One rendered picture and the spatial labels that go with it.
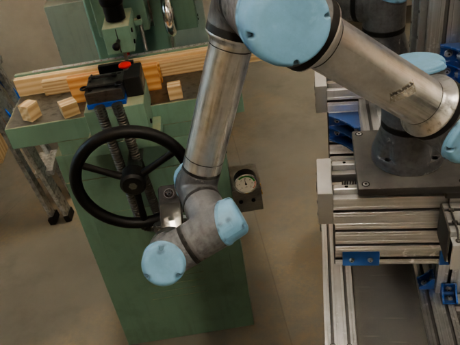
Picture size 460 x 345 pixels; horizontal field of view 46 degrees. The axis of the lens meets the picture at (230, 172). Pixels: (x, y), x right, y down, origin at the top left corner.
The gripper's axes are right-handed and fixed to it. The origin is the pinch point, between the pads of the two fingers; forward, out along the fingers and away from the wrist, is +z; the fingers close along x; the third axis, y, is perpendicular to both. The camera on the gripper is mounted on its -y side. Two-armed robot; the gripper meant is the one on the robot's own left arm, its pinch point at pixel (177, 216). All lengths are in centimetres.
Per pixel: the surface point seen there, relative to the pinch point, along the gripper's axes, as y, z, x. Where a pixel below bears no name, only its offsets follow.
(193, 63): -36.4, 24.1, 8.6
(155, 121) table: -22.5, 11.1, -2.5
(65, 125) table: -25.2, 12.7, -25.2
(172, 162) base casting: -11.2, 20.8, -1.3
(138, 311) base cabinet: 37, 49, -23
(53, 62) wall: -78, 268, -98
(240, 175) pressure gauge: -5.2, 17.1, 16.2
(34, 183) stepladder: -6, 111, -71
